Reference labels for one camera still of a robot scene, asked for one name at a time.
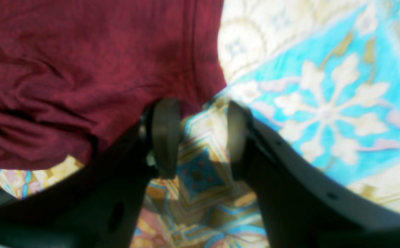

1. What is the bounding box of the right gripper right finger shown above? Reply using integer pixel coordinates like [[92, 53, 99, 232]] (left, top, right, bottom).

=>
[[227, 101, 400, 248]]

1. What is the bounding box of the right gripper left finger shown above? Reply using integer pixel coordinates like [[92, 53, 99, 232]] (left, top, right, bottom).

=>
[[0, 98, 181, 248]]

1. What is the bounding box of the maroon t-shirt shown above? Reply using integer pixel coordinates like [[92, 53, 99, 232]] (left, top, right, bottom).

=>
[[0, 0, 226, 171]]

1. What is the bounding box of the patterned tablecloth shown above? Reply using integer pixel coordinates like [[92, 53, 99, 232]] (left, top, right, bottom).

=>
[[0, 0, 400, 248]]

